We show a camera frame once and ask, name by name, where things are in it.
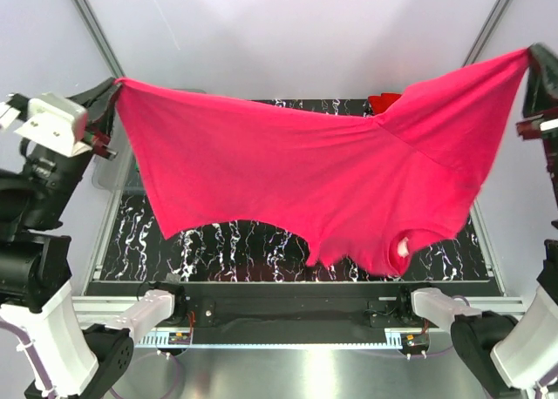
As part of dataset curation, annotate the clear plastic bin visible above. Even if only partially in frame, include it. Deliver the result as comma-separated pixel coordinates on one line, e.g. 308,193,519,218
92,88,208,192

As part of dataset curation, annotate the right orange connector board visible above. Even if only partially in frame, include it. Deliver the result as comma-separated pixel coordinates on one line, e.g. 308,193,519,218
403,332,430,347

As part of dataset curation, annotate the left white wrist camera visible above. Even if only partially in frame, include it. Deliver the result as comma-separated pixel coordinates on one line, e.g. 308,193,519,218
1,92,92,158

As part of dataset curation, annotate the aluminium frame rail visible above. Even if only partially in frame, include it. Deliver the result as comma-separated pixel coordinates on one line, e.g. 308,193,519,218
58,297,531,328

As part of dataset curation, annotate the black marbled table mat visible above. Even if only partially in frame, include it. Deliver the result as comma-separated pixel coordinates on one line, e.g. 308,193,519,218
93,99,492,282

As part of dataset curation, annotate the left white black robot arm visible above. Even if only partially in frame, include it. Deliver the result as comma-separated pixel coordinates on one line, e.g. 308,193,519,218
1,78,188,398

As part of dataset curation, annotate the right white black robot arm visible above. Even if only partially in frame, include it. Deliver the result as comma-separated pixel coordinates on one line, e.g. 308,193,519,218
395,43,557,398

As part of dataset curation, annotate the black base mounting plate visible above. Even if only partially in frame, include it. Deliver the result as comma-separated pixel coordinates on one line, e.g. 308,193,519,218
185,282,426,348

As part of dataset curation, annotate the white slotted cable duct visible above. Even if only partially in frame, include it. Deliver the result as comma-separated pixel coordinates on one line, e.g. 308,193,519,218
136,331,192,348

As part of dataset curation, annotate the orange connector board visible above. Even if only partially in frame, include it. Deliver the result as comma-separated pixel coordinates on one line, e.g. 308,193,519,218
168,332,191,345
403,332,430,347

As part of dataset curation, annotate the folded red t shirt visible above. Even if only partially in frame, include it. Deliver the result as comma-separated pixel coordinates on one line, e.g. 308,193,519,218
368,92,402,115

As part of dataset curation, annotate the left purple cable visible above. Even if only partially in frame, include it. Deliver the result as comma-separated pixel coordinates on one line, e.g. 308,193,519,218
0,320,182,398

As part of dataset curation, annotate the pink t shirt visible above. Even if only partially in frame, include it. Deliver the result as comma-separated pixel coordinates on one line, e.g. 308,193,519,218
117,49,529,275

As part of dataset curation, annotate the left orange connector board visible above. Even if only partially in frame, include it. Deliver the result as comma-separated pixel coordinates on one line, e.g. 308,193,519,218
168,332,191,345

